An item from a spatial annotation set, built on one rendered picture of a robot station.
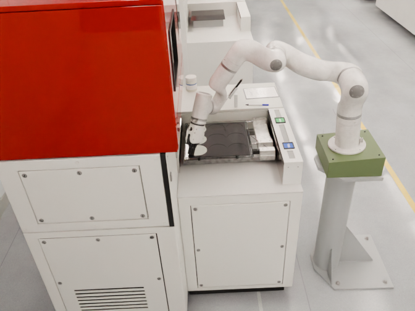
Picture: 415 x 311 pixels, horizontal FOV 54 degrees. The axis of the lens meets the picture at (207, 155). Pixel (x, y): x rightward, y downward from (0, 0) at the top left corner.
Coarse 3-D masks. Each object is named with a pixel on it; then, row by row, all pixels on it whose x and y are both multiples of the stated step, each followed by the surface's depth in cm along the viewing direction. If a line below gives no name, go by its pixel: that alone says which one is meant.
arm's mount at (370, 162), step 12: (360, 132) 225; (324, 144) 219; (372, 144) 214; (324, 156) 214; (336, 156) 209; (348, 156) 208; (360, 156) 207; (372, 156) 206; (384, 156) 204; (324, 168) 215; (336, 168) 208; (348, 168) 208; (360, 168) 208; (372, 168) 208
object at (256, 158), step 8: (192, 160) 224; (200, 160) 224; (208, 160) 224; (216, 160) 224; (224, 160) 225; (232, 160) 225; (240, 160) 225; (248, 160) 225; (256, 160) 225; (264, 160) 225; (272, 160) 225
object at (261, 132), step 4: (260, 124) 246; (264, 124) 246; (256, 128) 242; (260, 128) 242; (264, 128) 242; (256, 132) 239; (260, 132) 239; (264, 132) 238; (268, 132) 238; (256, 136) 235; (260, 136) 235; (264, 136) 235; (268, 136) 234; (256, 140) 233; (260, 156) 219; (264, 156) 219; (268, 156) 219; (272, 156) 219
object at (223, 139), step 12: (204, 132) 238; (216, 132) 237; (228, 132) 236; (240, 132) 236; (204, 144) 227; (216, 144) 227; (228, 144) 226; (240, 144) 226; (192, 156) 218; (204, 156) 218
